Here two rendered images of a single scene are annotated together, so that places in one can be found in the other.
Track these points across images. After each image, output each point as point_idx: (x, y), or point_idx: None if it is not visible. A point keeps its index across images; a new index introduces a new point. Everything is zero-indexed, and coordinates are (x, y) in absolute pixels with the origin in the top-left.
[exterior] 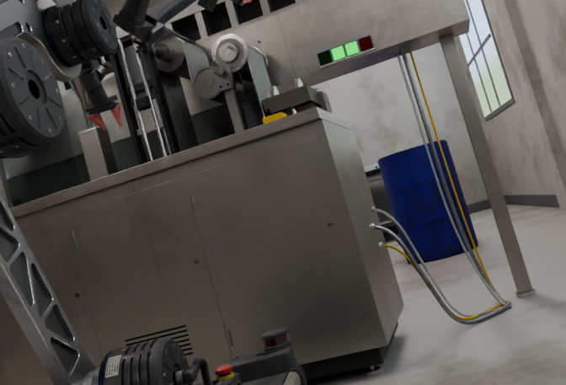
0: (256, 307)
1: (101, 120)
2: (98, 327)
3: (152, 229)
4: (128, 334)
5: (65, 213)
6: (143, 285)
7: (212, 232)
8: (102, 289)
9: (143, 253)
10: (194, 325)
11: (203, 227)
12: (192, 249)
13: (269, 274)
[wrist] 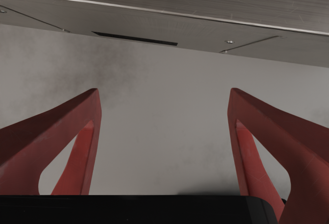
0: (271, 55)
1: (71, 138)
2: (48, 23)
3: (169, 22)
4: (96, 31)
5: None
6: (129, 29)
7: (284, 43)
8: (51, 17)
9: (139, 24)
10: (188, 44)
11: (273, 40)
12: (232, 39)
13: (315, 58)
